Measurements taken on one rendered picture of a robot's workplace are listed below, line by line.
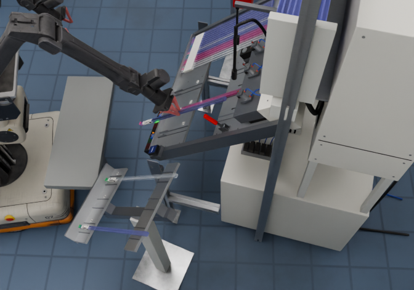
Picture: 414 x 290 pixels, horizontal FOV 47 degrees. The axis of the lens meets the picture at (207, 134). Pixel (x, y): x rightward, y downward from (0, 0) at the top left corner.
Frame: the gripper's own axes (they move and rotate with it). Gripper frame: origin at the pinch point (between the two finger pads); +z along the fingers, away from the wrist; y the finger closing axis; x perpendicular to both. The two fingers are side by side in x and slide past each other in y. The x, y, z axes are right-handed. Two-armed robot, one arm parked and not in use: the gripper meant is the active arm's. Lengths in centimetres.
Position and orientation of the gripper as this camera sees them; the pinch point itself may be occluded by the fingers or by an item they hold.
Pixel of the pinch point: (178, 112)
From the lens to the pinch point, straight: 188.4
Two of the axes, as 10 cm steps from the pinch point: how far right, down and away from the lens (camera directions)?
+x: -6.9, 1.7, 7.0
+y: 2.7, -8.4, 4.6
